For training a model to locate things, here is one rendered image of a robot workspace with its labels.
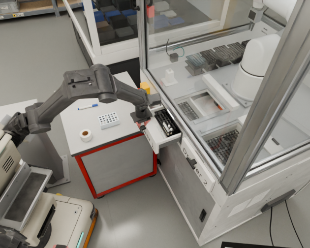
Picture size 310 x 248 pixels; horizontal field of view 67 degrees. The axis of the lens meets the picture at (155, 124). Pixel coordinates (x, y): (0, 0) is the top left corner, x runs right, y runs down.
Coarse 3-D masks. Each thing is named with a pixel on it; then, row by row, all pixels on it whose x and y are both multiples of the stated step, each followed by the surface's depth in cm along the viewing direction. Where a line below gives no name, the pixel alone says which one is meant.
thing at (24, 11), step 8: (32, 0) 426; (40, 0) 430; (48, 0) 431; (56, 0) 438; (24, 8) 409; (32, 8) 409; (40, 8) 409; (48, 8) 405; (56, 8) 407; (64, 8) 412; (0, 16) 390; (8, 16) 393; (16, 16) 397; (24, 16) 401; (56, 16) 417
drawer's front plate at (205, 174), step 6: (186, 144) 124; (186, 150) 126; (192, 150) 121; (186, 156) 129; (192, 156) 121; (198, 156) 119; (198, 162) 117; (198, 168) 119; (204, 168) 114; (198, 174) 122; (204, 174) 115; (210, 174) 112; (204, 180) 117; (210, 180) 111; (210, 186) 113
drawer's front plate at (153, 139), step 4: (148, 124) 132; (148, 128) 130; (144, 132) 141; (148, 132) 132; (152, 132) 129; (148, 136) 135; (152, 136) 127; (148, 140) 138; (152, 140) 129; (156, 140) 125; (152, 144) 132; (156, 144) 125; (156, 148) 128; (156, 152) 131
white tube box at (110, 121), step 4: (112, 112) 156; (100, 116) 154; (104, 116) 154; (108, 116) 154; (112, 116) 155; (116, 116) 154; (100, 120) 154; (104, 120) 152; (108, 120) 152; (112, 120) 152; (116, 120) 152; (100, 124) 149; (104, 124) 150; (108, 124) 151; (112, 124) 152; (116, 124) 154
